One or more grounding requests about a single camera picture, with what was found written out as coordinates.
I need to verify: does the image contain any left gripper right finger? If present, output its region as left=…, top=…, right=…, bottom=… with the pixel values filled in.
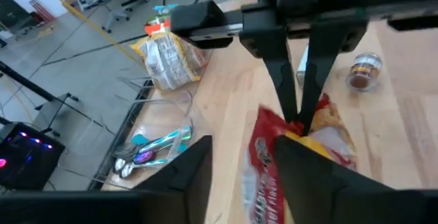
left=273, top=134, right=438, bottom=224

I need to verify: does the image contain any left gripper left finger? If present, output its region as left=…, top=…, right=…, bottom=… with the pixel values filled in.
left=0, top=134, right=214, bottom=224

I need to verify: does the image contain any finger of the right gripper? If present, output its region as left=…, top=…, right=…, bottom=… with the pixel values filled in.
left=240, top=27, right=299, bottom=123
left=298, top=24, right=368, bottom=135

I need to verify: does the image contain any iridescent spoon blue handle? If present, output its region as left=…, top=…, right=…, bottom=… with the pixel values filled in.
left=120, top=160, right=169, bottom=179

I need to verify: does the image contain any small glass jar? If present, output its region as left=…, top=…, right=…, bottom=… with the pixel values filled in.
left=346, top=51, right=383, bottom=93

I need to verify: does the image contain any roast beef ramen packet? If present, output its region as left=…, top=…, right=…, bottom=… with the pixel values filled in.
left=241, top=92, right=359, bottom=224

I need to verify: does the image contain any yellow ramen noodle packet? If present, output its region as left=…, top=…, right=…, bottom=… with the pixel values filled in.
left=129, top=31, right=210, bottom=92

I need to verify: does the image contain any blue ramen noodle packet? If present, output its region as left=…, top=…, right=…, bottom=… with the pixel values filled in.
left=153, top=3, right=179, bottom=15

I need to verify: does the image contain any grey office chair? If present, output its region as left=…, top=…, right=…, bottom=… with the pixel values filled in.
left=101, top=1, right=133, bottom=35

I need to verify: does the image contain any yellow cable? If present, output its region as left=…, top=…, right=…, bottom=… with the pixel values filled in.
left=32, top=0, right=143, bottom=64

